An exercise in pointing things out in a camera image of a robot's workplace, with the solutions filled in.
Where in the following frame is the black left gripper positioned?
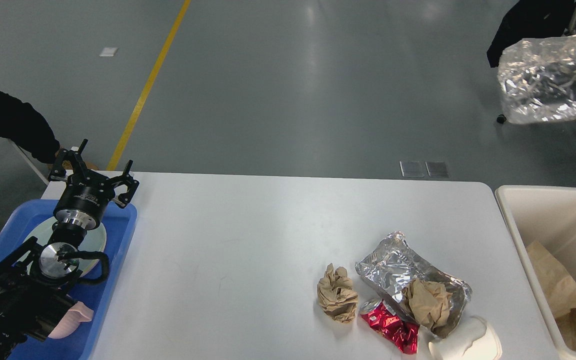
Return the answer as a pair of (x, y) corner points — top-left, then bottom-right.
(48, 138), (140, 231)

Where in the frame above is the pink mug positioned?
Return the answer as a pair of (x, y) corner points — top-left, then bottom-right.
(48, 301), (95, 339)

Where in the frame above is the silver foil wrapper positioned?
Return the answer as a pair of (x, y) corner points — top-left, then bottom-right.
(497, 35), (576, 125)

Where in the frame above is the large brown paper bag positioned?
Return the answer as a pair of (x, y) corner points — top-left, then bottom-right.
(526, 241), (576, 321)

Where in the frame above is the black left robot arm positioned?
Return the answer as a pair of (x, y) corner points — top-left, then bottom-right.
(0, 139), (140, 360)

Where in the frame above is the tan boot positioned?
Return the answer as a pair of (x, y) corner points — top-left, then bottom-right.
(48, 148), (99, 173)

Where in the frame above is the blue plastic tray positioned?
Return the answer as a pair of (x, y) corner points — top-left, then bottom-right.
(0, 199), (138, 360)

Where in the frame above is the person in black left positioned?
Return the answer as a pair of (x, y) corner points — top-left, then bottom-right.
(0, 91), (61, 164)

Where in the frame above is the white floor tag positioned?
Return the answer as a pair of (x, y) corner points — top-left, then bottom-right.
(98, 47), (119, 58)

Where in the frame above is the crumpled brown paper ball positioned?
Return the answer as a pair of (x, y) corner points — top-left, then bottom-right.
(317, 263), (359, 324)

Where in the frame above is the silver foil bag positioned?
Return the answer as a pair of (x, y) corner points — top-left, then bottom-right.
(355, 231), (473, 338)

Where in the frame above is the left clear floor plate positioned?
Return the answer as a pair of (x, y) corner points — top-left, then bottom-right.
(399, 161), (426, 179)

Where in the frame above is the clear floor plate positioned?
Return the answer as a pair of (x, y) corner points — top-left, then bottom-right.
(425, 161), (450, 179)
(399, 161), (426, 179)

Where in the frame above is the right clear floor plate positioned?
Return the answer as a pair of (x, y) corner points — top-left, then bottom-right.
(425, 161), (450, 179)

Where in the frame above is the crushed red can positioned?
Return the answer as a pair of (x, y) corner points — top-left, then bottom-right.
(359, 299), (419, 355)

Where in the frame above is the crumpled paper in foil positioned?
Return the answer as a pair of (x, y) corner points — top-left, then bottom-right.
(402, 278), (452, 331)

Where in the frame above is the white paper cup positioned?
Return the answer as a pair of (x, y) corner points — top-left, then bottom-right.
(428, 316), (503, 360)

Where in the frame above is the black jacket on chair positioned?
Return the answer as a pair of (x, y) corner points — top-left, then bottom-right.
(486, 0), (576, 68)

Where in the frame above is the beige plastic bin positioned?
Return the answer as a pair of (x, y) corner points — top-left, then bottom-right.
(494, 186), (576, 360)

